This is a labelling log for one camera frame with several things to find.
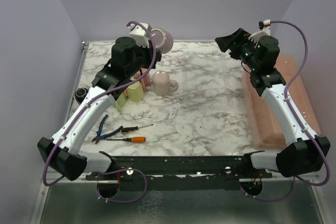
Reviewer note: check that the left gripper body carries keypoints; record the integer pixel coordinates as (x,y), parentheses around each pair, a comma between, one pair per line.
(143,57)

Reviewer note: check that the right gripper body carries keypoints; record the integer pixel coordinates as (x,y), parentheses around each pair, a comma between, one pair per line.
(243,52)

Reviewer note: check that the purple mug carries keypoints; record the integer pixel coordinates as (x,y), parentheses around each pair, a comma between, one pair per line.
(163,40)

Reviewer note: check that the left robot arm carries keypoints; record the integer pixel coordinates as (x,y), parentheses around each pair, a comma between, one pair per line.
(62,151)

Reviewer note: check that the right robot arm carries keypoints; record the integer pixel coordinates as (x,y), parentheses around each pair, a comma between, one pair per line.
(305,150)

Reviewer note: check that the pink spectrum mug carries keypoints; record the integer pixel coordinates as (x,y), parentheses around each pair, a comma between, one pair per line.
(145,81)

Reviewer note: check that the yellow-green faceted mug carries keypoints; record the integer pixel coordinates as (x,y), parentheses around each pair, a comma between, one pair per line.
(135,92)

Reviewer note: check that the light green mug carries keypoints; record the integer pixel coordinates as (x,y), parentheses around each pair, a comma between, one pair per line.
(120,102)

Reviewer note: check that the black mug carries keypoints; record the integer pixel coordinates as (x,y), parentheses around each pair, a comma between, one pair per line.
(80,94)

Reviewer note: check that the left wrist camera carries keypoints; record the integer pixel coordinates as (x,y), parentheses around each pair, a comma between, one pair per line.
(139,35)

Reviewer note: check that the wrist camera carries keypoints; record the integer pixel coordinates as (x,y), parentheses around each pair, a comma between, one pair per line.
(139,35)
(264,30)

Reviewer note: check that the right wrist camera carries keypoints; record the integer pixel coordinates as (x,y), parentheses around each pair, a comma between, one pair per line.
(264,30)

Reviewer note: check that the black handled screwdriver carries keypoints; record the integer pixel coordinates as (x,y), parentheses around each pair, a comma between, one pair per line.
(126,130)

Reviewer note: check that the orange handled screwdriver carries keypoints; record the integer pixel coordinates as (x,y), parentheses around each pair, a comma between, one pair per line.
(137,139)

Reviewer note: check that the black mounting base plate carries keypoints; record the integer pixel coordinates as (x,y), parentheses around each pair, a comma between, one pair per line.
(132,173)

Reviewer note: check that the aluminium rail frame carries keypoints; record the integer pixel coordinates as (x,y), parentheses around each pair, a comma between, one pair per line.
(43,190)

